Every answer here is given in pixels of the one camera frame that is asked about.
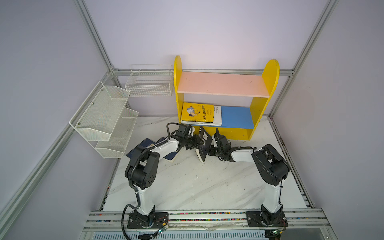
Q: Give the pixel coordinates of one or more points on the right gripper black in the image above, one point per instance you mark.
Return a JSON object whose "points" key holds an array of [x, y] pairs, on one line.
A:
{"points": [[210, 152]]}

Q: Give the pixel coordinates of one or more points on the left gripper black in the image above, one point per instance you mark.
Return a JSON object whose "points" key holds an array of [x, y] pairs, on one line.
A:
{"points": [[197, 142]]}

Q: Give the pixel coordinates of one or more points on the black wolf cover book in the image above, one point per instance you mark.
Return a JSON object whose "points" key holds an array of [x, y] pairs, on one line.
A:
{"points": [[204, 140]]}

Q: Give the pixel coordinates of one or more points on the yellow cartoon cover book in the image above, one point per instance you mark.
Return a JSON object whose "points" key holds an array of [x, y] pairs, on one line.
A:
{"points": [[201, 113]]}

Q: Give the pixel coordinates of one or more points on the navy book yellow label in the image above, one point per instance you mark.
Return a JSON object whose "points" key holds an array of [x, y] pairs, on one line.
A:
{"points": [[167, 148], [142, 145]]}

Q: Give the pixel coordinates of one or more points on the white portfolio book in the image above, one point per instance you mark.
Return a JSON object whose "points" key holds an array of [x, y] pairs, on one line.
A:
{"points": [[217, 118]]}

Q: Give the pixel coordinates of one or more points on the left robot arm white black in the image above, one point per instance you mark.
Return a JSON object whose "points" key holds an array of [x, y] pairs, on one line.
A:
{"points": [[142, 169]]}

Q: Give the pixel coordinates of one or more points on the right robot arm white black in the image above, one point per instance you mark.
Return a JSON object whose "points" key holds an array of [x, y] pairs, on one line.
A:
{"points": [[272, 168]]}

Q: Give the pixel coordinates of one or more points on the yellow bookshelf pink blue shelves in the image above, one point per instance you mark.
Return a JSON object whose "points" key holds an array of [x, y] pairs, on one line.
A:
{"points": [[243, 98]]}

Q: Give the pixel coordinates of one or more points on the white mesh two-tier rack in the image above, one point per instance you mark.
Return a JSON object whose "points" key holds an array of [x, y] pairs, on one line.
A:
{"points": [[105, 121]]}

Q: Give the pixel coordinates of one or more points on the white wire basket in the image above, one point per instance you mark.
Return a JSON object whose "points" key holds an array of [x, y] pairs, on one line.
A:
{"points": [[150, 83]]}

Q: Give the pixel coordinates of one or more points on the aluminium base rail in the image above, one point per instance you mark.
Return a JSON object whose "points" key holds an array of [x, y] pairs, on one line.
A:
{"points": [[300, 224]]}

